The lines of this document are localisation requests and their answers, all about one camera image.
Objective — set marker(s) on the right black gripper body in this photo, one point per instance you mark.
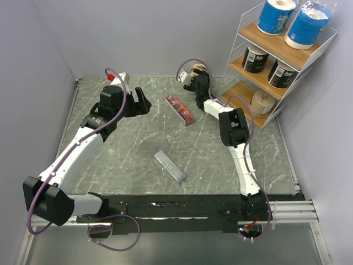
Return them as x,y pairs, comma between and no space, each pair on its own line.
197,95

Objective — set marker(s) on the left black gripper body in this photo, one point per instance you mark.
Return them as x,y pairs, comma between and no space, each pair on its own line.
130,106

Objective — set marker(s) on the brown roll with bear print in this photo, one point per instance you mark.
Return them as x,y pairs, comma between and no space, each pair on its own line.
199,69

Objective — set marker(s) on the brown paper roll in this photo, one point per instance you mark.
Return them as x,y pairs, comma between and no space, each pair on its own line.
261,103

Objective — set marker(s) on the black paper roll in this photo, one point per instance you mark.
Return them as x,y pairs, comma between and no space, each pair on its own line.
281,76

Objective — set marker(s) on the blue printed paper roll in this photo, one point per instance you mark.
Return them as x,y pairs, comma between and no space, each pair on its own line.
275,15

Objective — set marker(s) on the blue clear-wrapped paper roll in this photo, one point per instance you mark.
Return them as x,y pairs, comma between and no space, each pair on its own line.
311,18

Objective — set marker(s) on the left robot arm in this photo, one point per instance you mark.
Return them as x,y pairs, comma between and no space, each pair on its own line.
45,195

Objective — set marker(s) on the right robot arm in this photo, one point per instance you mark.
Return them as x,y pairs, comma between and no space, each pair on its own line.
234,131

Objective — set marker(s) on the bottom wooden shelf board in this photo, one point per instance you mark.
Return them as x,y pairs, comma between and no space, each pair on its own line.
246,93

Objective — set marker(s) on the wooden shelf board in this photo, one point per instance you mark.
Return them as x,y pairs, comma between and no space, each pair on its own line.
276,45
260,79
246,93

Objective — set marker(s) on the middle wooden shelf board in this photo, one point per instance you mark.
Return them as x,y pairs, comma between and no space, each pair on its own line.
260,79

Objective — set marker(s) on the top wooden shelf board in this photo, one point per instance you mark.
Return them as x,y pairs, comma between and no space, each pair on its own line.
276,45

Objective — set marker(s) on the red toothpaste box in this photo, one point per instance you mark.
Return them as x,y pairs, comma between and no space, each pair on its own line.
180,109

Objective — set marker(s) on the silver toothpaste box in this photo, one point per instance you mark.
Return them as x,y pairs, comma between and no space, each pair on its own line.
170,166

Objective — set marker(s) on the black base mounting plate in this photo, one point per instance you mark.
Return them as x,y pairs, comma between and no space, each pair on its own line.
179,213

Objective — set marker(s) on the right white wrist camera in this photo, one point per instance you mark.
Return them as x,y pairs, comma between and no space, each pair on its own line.
185,78

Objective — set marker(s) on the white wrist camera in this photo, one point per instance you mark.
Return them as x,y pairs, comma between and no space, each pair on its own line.
185,78
117,81

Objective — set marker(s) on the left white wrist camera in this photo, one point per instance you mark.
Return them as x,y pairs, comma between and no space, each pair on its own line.
117,81

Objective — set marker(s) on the white wire shelf rack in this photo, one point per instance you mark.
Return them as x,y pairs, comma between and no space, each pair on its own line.
231,77

